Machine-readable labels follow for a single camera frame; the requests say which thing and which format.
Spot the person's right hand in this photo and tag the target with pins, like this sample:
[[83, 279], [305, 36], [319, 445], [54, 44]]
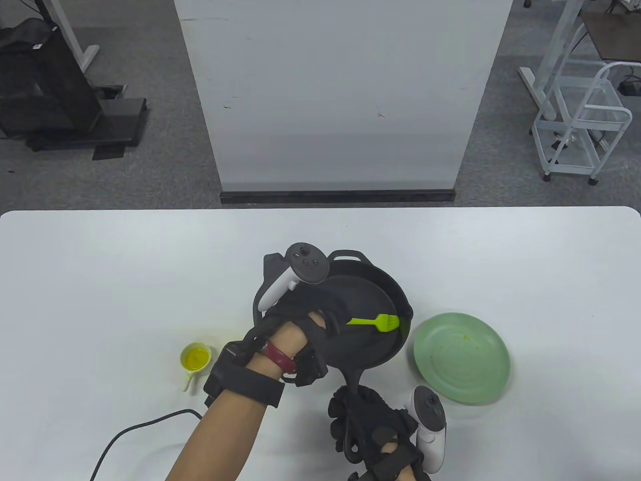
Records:
[[380, 416]]

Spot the person's left hand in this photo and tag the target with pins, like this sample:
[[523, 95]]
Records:
[[325, 310]]

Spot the black cast iron frying pan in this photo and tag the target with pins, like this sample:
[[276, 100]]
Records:
[[365, 348]]

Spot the green silicone brush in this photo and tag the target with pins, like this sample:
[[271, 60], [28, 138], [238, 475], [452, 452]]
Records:
[[385, 323]]

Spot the small green cup of oil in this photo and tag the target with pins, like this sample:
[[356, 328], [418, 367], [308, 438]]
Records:
[[196, 358]]

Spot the person's right forearm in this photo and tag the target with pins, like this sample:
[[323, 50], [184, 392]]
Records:
[[395, 468]]

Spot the white and black left controller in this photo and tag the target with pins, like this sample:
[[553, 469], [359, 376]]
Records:
[[305, 260]]

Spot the white and black controller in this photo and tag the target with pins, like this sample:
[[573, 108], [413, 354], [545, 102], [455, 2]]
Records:
[[305, 260], [430, 443]]

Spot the white and black right controller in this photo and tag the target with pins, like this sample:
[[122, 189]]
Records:
[[430, 443]]

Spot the red wristband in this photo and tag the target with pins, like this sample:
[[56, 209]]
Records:
[[278, 356]]

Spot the green round plate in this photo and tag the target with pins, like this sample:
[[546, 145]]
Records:
[[460, 358]]

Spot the black partition base bar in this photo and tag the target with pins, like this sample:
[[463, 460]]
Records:
[[340, 197]]

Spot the white partition board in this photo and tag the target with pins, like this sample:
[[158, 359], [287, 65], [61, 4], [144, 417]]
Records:
[[340, 100]]

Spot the black power adapter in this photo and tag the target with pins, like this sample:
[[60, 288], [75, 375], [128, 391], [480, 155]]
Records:
[[628, 87]]

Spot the brown tabletop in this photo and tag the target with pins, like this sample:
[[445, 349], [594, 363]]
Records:
[[616, 35]]

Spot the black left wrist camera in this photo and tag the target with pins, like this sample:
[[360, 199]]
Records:
[[308, 368]]

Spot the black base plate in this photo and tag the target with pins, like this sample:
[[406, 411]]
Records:
[[120, 115]]

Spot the white desk leg frame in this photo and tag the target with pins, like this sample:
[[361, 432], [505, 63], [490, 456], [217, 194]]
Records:
[[67, 30], [561, 45]]

